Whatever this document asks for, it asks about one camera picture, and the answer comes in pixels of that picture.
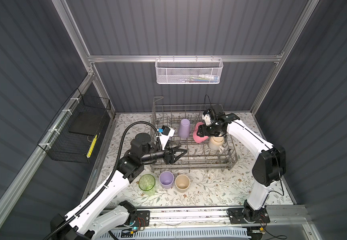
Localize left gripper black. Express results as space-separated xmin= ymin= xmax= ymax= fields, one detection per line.
xmin=140 ymin=140 xmax=185 ymax=165

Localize white cup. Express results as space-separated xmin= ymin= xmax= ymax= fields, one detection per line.
xmin=208 ymin=137 xmax=225 ymax=153

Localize light purple cup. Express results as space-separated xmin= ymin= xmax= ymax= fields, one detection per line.
xmin=178 ymin=119 xmax=190 ymax=139

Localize pink cup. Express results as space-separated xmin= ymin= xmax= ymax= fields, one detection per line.
xmin=192 ymin=122 xmax=209 ymax=144

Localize beige cup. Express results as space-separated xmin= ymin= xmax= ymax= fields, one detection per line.
xmin=175 ymin=175 xmax=190 ymax=193

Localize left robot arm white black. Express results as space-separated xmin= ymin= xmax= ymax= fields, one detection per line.
xmin=45 ymin=126 xmax=186 ymax=240

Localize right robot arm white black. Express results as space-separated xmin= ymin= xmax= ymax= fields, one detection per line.
xmin=196 ymin=109 xmax=286 ymax=223

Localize green transparent cup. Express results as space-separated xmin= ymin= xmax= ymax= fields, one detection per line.
xmin=139 ymin=174 xmax=156 ymax=196

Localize floral table mat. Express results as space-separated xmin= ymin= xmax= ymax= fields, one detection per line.
xmin=89 ymin=112 xmax=294 ymax=208

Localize items in white basket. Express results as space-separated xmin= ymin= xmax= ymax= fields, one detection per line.
xmin=179 ymin=74 xmax=219 ymax=84

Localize white ventilated front panel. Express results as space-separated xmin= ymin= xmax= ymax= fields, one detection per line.
xmin=112 ymin=227 xmax=251 ymax=240

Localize yellow brush in basket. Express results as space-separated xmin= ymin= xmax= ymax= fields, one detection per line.
xmin=86 ymin=135 xmax=98 ymax=159

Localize grey wire dish rack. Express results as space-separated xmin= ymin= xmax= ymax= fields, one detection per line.
xmin=151 ymin=97 xmax=241 ymax=172

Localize white mesh wall basket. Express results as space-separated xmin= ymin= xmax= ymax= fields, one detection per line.
xmin=155 ymin=58 xmax=223 ymax=85

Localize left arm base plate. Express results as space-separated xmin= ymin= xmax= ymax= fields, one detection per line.
xmin=121 ymin=210 xmax=151 ymax=227

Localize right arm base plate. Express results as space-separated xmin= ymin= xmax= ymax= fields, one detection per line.
xmin=226 ymin=208 xmax=270 ymax=225

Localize black wire wall basket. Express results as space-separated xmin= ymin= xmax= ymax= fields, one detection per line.
xmin=38 ymin=90 xmax=112 ymax=164

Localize black corrugated cable hose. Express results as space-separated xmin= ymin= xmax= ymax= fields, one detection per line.
xmin=43 ymin=120 xmax=162 ymax=240

